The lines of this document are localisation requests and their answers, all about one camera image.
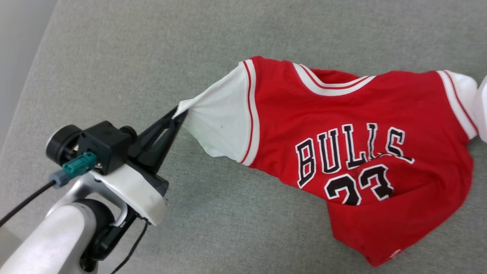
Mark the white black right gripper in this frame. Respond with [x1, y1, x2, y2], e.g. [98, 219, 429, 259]
[476, 75, 487, 143]

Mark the black cable with teal plug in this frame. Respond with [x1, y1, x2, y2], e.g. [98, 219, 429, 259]
[0, 151, 98, 228]

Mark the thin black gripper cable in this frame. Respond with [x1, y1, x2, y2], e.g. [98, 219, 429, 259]
[110, 220, 150, 274]

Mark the red white Bulls jersey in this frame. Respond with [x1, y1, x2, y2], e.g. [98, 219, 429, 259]
[178, 56, 479, 267]

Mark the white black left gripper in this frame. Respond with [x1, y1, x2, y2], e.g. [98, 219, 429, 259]
[90, 107, 188, 226]

